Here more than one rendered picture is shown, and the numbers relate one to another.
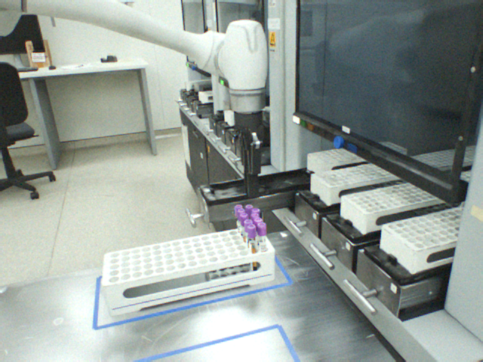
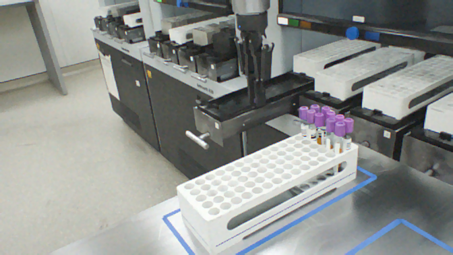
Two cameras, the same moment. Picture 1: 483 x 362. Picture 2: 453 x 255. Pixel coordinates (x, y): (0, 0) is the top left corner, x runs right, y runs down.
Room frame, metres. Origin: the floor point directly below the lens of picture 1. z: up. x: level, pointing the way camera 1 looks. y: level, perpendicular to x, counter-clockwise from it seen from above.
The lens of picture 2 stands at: (0.13, 0.29, 1.22)
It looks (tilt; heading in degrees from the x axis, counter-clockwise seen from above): 27 degrees down; 346
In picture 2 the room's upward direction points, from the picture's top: 6 degrees counter-clockwise
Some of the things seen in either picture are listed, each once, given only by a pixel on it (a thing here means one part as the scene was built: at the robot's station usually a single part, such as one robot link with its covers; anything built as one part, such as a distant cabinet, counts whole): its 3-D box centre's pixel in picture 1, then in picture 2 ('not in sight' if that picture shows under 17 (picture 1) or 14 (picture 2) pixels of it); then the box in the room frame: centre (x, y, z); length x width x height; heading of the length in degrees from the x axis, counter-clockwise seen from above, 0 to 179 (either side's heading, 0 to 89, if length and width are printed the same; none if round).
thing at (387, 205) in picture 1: (405, 205); (418, 87); (0.82, -0.39, 0.83); 0.30 x 0.10 x 0.06; 107
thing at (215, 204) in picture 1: (304, 186); (296, 89); (1.08, -0.19, 0.78); 0.73 x 0.14 x 0.09; 107
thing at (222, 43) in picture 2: (260, 131); (222, 43); (1.47, -0.09, 0.85); 0.12 x 0.02 x 0.06; 17
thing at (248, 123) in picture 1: (248, 127); (252, 31); (0.99, -0.03, 1.00); 0.08 x 0.07 x 0.09; 17
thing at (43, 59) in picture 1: (39, 53); not in sight; (3.95, 1.87, 1.02); 0.22 x 0.17 x 0.24; 17
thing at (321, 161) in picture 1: (356, 161); (338, 57); (1.14, -0.36, 0.83); 0.30 x 0.10 x 0.06; 107
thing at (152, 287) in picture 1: (190, 266); (272, 181); (0.60, 0.10, 0.85); 0.30 x 0.10 x 0.06; 105
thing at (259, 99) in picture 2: (253, 185); (259, 92); (0.97, -0.03, 0.84); 0.03 x 0.01 x 0.07; 107
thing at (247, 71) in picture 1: (244, 54); not in sight; (1.00, -0.02, 1.18); 0.13 x 0.11 x 0.16; 19
